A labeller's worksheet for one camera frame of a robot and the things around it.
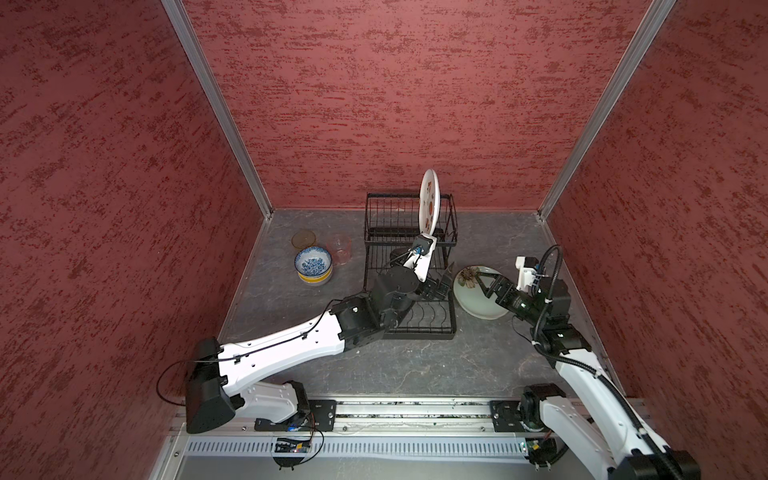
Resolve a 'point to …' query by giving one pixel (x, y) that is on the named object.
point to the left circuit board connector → (288, 445)
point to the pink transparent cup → (340, 247)
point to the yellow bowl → (316, 279)
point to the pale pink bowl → (315, 284)
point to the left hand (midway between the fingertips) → (431, 261)
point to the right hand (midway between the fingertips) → (478, 284)
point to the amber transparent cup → (303, 239)
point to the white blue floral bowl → (312, 260)
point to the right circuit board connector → (541, 451)
